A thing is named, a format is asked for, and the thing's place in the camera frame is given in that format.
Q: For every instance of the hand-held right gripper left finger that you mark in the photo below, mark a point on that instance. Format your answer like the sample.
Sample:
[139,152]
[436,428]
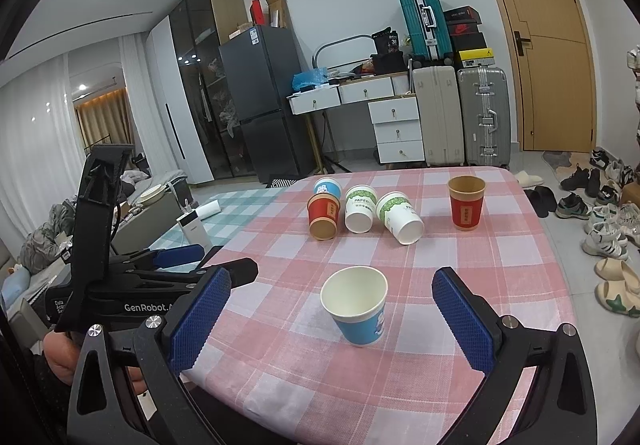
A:
[200,320]

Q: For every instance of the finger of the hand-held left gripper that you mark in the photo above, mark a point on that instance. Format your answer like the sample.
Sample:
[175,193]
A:
[177,255]
[240,270]

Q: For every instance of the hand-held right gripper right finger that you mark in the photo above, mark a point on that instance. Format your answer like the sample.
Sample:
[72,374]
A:
[462,325]

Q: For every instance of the blue paper cup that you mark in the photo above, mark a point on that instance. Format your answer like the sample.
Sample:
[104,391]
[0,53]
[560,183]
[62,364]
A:
[362,325]
[327,186]

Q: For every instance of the red paper cup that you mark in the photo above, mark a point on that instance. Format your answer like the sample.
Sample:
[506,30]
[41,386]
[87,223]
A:
[322,211]
[466,212]

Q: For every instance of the white green-print paper cup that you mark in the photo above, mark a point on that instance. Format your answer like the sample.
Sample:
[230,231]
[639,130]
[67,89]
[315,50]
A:
[361,205]
[395,212]

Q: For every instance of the person's left hand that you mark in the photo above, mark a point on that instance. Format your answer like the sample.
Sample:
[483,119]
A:
[57,355]

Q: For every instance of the white power bank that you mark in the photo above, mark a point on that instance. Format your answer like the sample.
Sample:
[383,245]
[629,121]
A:
[192,230]

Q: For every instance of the grey sofa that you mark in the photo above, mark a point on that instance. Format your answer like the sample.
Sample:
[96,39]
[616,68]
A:
[145,220]

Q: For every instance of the pile of clothes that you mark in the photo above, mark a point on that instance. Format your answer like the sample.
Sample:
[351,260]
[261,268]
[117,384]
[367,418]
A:
[47,235]

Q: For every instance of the white paper roll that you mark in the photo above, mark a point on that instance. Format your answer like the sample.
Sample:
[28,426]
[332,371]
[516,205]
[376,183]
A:
[209,209]

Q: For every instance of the green checkered cloth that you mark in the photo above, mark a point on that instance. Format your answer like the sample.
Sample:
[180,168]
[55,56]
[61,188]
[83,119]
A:
[235,212]

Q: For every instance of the pink checkered tablecloth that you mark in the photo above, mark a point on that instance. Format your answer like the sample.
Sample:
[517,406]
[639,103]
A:
[300,255]

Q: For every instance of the striped mat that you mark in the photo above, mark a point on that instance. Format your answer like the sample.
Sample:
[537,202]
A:
[284,182]

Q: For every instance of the white sheer curtain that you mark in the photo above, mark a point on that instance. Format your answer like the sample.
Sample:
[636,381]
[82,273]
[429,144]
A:
[30,150]

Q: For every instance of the brown curtain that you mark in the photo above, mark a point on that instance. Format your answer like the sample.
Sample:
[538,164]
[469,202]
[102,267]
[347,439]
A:
[102,117]

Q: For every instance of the black slipper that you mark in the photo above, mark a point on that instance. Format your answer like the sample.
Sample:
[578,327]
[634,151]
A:
[535,202]
[549,197]

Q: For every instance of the white wardrobe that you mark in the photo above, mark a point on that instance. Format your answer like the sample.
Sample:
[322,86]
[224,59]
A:
[165,90]

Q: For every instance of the beige slipper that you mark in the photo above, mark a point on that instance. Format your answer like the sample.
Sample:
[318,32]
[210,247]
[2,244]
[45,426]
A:
[529,178]

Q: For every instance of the row of shoes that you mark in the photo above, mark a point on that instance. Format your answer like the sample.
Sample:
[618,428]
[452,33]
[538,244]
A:
[605,235]

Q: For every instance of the dark grey refrigerator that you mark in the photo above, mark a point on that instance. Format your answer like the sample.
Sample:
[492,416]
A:
[260,90]

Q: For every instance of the grey floor mat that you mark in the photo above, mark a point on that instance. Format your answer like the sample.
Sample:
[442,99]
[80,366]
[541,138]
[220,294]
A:
[565,160]

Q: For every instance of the blue plastic bag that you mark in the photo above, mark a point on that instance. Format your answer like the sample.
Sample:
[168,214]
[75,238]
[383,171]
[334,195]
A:
[310,79]

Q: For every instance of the dark glass cabinet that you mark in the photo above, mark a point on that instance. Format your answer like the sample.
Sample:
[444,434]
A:
[200,50]

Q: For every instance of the silver suitcase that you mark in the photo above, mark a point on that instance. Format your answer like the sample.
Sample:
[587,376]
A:
[482,115]

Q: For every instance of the beige suitcase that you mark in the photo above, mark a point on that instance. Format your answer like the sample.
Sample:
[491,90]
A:
[435,115]

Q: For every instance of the white desk with drawers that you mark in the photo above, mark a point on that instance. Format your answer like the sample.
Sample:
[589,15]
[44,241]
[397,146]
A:
[395,115]

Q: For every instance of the flat cardboard box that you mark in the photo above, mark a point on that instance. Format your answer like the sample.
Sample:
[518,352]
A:
[241,31]

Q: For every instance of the tall cardboard box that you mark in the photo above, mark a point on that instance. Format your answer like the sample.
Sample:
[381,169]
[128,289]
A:
[276,12]

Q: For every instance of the wooden door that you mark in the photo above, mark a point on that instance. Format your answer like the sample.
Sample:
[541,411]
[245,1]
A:
[550,75]

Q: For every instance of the black bag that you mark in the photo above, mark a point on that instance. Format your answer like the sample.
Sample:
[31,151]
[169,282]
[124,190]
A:
[387,47]

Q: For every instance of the yellow and black shoe box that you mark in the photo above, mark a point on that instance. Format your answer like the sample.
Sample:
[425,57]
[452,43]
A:
[476,57]

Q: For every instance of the large black shoe box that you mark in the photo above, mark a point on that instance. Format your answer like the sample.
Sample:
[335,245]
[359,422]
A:
[470,41]

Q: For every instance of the red and black shoe box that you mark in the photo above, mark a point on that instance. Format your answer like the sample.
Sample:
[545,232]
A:
[464,28]

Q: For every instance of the teal suitcase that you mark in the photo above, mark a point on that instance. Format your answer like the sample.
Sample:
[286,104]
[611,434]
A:
[417,25]

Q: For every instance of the grey oval mirror frame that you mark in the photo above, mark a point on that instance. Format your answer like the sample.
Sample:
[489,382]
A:
[325,45]

